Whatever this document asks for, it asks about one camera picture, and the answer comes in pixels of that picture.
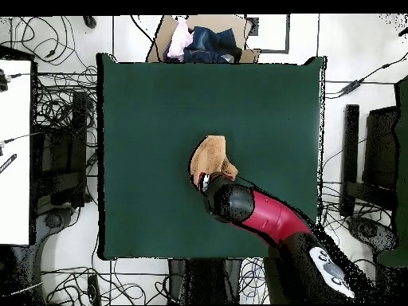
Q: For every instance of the tan terry towel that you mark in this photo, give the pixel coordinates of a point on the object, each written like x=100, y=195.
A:
x=210, y=156

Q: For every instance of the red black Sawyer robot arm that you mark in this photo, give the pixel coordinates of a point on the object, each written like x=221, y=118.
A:
x=271, y=220

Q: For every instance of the dark green table cloth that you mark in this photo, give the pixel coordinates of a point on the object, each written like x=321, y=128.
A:
x=153, y=127

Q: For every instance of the blue denim jeans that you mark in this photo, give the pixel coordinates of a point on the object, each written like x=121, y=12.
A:
x=210, y=44

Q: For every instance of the black equipment stand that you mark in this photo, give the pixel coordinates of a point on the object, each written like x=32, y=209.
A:
x=60, y=165

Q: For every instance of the white pink garment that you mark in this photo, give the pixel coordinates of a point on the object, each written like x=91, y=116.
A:
x=180, y=38

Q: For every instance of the black power strip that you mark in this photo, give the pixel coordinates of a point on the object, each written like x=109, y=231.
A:
x=94, y=288

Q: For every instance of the black upright bar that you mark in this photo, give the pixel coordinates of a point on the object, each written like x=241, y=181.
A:
x=350, y=143

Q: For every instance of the brown cardboard box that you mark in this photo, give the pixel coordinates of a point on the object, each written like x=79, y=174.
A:
x=216, y=21

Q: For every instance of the black round base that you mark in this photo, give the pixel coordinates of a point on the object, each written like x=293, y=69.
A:
x=369, y=231

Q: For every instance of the black panel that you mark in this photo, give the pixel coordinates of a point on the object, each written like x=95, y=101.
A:
x=381, y=146

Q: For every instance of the white side table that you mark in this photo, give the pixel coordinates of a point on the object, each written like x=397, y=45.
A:
x=14, y=143

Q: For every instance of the small black oval object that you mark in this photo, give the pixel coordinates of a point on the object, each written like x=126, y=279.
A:
x=90, y=21

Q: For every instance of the black printed strip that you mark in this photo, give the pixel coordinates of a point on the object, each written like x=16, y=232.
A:
x=7, y=163

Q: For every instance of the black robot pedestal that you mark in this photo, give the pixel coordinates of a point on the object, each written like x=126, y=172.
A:
x=204, y=280

